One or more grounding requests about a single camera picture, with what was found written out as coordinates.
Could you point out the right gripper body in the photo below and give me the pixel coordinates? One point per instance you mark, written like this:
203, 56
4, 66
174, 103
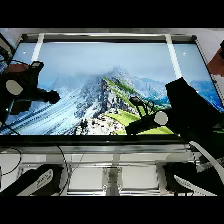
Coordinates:
140, 125

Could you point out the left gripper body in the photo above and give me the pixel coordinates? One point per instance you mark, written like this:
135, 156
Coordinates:
50, 96

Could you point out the black garment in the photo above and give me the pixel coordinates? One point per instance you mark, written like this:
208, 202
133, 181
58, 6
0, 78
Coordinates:
193, 106

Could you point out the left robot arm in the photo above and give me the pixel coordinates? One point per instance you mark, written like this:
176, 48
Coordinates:
14, 87

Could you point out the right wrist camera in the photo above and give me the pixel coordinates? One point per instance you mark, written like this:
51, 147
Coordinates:
136, 100

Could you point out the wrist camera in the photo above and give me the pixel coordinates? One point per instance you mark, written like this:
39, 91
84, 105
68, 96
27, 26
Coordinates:
136, 100
36, 65

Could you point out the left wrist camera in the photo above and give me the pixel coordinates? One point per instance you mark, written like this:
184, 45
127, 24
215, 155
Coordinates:
36, 65

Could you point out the silver frame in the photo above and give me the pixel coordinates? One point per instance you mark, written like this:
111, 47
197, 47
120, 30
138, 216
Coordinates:
113, 180

